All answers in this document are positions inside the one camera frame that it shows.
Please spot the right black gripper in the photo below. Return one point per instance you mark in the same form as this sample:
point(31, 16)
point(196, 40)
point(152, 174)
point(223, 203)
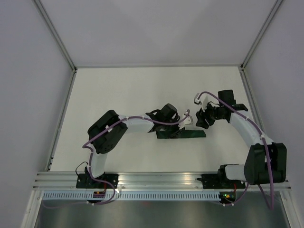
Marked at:
point(201, 115)

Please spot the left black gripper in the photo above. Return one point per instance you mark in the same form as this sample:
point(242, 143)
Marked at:
point(177, 130)

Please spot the dark green cloth napkin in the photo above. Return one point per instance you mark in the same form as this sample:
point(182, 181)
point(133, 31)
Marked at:
point(181, 134)

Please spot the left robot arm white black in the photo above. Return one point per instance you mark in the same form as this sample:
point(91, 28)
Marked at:
point(109, 129)

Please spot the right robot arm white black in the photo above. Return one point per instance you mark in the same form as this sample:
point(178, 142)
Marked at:
point(266, 159)

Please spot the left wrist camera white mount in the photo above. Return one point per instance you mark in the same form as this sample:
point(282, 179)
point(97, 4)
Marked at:
point(186, 120)

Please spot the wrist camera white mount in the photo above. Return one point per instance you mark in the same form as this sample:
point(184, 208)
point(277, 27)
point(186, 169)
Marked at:
point(201, 100)
point(186, 120)

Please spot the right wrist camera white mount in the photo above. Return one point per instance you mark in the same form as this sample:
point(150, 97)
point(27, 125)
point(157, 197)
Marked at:
point(201, 100)

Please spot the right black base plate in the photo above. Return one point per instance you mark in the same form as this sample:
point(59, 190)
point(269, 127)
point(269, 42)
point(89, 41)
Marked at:
point(215, 181)

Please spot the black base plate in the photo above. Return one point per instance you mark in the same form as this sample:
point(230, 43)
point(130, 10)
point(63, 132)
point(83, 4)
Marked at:
point(215, 181)
point(84, 181)

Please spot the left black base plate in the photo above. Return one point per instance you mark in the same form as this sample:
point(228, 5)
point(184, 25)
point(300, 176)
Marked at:
point(84, 181)

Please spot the right aluminium frame post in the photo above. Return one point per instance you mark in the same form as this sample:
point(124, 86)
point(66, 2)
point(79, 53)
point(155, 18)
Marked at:
point(270, 17)

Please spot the aluminium frame post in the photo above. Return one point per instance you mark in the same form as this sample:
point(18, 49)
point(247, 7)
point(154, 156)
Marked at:
point(270, 17)
point(54, 33)

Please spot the aluminium front rail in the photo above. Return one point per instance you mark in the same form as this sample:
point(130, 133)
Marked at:
point(140, 181)

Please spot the white slotted cable duct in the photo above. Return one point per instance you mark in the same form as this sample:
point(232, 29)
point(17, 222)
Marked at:
point(134, 195)

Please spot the left aluminium frame post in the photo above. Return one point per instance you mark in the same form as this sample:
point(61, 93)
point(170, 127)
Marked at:
point(54, 33)

